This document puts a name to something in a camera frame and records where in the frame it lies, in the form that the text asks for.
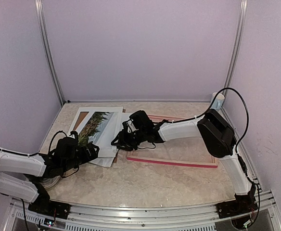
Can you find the right aluminium corner post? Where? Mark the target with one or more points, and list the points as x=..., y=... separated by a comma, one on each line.
x=237, y=42

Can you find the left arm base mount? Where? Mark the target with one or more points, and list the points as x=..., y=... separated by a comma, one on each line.
x=45, y=206

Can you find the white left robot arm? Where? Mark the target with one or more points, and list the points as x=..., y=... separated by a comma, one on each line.
x=21, y=174

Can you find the front aluminium rail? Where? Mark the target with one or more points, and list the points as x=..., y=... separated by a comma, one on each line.
x=181, y=218

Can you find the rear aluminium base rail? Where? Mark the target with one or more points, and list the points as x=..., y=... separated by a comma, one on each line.
x=138, y=101

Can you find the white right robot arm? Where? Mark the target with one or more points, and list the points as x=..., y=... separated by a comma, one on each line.
x=216, y=132

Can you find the aluminium corner post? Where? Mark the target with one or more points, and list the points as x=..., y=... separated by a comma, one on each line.
x=47, y=51
x=237, y=42

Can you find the forest landscape photo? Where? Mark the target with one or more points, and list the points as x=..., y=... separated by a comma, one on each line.
x=92, y=130

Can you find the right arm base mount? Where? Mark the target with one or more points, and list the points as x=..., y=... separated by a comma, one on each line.
x=240, y=205

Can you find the brown backing board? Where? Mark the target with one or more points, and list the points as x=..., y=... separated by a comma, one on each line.
x=81, y=117

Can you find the white photo mat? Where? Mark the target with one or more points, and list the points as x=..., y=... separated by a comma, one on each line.
x=113, y=121

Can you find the left aluminium corner post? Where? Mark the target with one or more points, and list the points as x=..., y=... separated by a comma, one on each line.
x=47, y=51

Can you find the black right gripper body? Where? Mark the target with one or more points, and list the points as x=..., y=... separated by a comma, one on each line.
x=131, y=141

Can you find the light blue mug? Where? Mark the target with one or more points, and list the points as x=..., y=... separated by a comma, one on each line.
x=218, y=102

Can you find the pink wooden picture frame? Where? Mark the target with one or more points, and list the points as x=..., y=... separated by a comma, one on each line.
x=182, y=145

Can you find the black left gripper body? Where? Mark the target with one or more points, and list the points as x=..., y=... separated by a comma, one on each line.
x=70, y=163

